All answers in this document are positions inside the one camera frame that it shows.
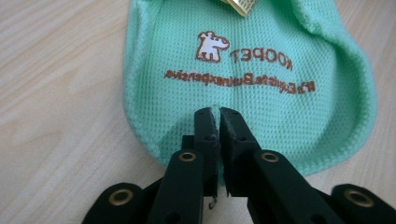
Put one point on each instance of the mint green pet garment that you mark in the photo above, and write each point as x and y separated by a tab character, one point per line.
249	93

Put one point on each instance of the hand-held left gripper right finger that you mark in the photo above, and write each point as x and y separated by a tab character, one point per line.
249	161

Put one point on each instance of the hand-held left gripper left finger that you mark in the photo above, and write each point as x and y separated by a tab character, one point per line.
199	149

